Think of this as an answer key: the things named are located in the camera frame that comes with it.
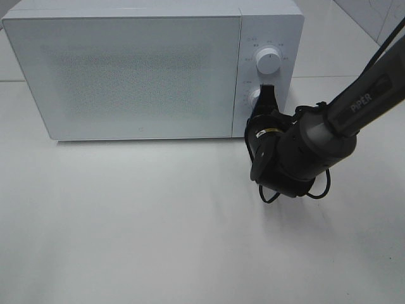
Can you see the white timer knob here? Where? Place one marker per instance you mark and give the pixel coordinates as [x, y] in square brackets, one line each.
[253, 96]

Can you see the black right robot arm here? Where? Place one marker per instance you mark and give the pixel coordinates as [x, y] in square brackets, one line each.
[288, 152]

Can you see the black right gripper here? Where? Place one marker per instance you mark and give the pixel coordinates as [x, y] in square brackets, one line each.
[265, 115]

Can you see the upper white power knob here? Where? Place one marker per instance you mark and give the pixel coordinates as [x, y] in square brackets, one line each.
[268, 60]

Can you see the white microwave door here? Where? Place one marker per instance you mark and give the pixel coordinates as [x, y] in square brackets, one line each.
[130, 78]

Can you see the white microwave oven body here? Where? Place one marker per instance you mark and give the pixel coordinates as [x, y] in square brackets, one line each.
[262, 23]

